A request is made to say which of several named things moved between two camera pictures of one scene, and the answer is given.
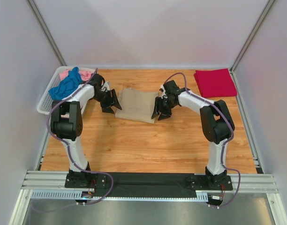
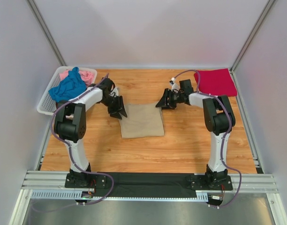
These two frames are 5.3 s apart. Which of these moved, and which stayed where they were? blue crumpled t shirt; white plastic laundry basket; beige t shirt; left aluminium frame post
Moved: beige t shirt
Stayed: blue crumpled t shirt; left aluminium frame post; white plastic laundry basket
